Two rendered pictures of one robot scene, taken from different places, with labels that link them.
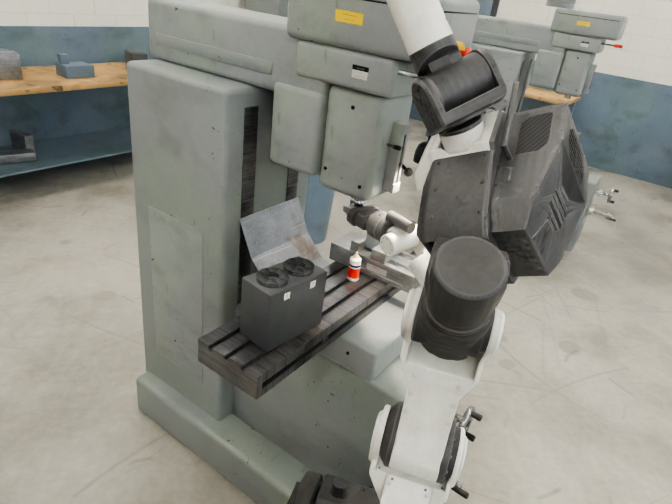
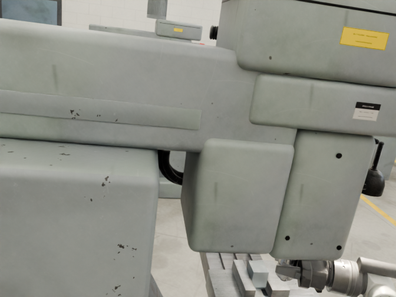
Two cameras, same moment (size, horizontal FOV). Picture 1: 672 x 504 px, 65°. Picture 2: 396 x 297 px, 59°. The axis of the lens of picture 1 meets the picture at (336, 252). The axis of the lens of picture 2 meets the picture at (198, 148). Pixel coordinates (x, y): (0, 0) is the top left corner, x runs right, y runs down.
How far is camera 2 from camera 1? 1.37 m
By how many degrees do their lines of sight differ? 40
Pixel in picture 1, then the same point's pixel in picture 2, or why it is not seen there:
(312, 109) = (281, 169)
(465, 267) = not seen: outside the picture
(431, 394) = not seen: outside the picture
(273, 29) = (205, 59)
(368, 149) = (355, 201)
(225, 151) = (148, 276)
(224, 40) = (85, 82)
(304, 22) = (283, 47)
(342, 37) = (349, 66)
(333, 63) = (324, 103)
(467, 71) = not seen: outside the picture
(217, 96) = (135, 190)
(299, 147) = (253, 223)
